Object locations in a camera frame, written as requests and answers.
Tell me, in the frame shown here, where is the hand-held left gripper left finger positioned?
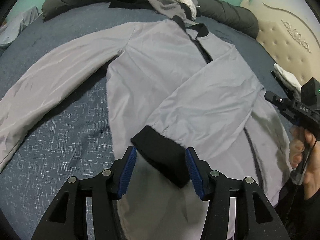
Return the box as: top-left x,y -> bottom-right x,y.
31,146 -> 137,240

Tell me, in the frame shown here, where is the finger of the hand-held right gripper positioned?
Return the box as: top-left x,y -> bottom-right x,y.
264,91 -> 293,113

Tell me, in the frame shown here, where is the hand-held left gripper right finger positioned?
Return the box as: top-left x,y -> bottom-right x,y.
185,147 -> 292,240

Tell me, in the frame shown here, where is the grey jacket with black trim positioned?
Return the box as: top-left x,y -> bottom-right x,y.
0,15 -> 292,240

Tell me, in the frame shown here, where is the person's right forearm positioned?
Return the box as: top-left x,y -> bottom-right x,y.
300,190 -> 320,240

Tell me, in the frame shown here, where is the person's right hand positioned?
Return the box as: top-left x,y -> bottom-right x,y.
289,126 -> 320,200

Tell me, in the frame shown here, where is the folded black garment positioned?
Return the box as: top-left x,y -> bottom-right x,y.
271,70 -> 288,90

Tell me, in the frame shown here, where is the folded white garment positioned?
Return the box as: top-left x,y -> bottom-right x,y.
273,63 -> 302,92

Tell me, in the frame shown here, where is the cream tufted headboard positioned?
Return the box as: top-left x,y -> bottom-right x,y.
240,0 -> 320,85

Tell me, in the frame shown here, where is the dark grey rolled duvet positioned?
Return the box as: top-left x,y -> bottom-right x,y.
41,0 -> 259,39

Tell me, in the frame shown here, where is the grey ribbed knit garment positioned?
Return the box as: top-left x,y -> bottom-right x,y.
145,0 -> 187,20

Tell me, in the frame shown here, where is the light grey blanket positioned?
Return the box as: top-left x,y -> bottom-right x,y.
0,6 -> 40,49

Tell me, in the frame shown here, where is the black cable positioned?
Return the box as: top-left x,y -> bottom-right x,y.
282,177 -> 302,240

